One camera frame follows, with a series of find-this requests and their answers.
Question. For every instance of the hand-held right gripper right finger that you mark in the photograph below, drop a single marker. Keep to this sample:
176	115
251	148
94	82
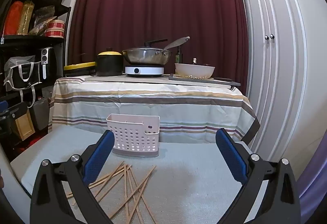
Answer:
230	157

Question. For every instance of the dark red curtain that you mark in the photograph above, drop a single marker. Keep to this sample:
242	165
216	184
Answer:
153	9

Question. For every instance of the yellow and black griddle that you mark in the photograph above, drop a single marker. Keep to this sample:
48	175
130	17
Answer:
79	69

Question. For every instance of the steel frying pan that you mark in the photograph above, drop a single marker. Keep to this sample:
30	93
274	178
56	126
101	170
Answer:
145	56

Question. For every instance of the pale grey table cover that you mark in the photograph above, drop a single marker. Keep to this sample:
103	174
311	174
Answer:
191	183

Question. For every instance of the grey plastic bag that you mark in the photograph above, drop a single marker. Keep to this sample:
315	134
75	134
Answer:
18	60

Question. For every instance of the small dark bottle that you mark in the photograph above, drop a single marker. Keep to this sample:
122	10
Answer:
194	61

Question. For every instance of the white bowl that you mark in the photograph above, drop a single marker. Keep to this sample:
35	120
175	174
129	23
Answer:
194	69

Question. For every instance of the red striped round box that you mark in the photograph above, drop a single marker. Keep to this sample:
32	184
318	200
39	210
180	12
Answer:
55	28

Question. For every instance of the dark grey cutting board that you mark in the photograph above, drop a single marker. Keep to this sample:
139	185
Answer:
222	82

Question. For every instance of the white induction cooker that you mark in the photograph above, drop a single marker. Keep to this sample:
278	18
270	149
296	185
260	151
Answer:
143	71

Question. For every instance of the beige table board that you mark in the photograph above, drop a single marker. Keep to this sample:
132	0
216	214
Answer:
143	80

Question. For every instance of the white cabinet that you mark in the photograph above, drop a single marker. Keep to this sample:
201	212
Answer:
281	60

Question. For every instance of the black and silver air fryer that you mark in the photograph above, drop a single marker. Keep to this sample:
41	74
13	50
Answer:
48	63

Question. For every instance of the dark plastic bag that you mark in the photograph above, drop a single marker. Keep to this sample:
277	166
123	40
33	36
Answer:
44	12

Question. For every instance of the striped tablecloth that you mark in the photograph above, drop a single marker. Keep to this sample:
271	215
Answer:
153	104

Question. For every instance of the clear snack packets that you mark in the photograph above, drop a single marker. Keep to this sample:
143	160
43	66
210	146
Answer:
40	27

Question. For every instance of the red bag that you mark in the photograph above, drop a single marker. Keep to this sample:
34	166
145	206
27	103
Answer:
12	18

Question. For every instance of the gold packet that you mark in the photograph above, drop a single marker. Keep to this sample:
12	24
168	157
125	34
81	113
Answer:
25	17

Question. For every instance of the wooden frame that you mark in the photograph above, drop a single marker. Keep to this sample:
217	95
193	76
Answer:
24	125

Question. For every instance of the white perforated utensil holder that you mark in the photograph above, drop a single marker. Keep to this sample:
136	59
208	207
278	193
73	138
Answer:
132	137

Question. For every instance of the black pot with yellow lid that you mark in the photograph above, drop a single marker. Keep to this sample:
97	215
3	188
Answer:
109	65

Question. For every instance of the grey bin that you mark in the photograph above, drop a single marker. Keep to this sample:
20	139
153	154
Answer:
39	114

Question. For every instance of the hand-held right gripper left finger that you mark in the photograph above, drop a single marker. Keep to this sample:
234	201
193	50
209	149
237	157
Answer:
101	157

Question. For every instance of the pile of wooden chopsticks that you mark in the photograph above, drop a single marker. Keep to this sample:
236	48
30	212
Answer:
125	188

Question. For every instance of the black knife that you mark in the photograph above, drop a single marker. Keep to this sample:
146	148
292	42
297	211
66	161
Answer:
223	79

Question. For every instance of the green oil bottle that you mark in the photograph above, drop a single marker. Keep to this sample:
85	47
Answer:
178	56

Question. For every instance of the black shelf unit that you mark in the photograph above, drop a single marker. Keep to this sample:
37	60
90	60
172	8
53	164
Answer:
33	38

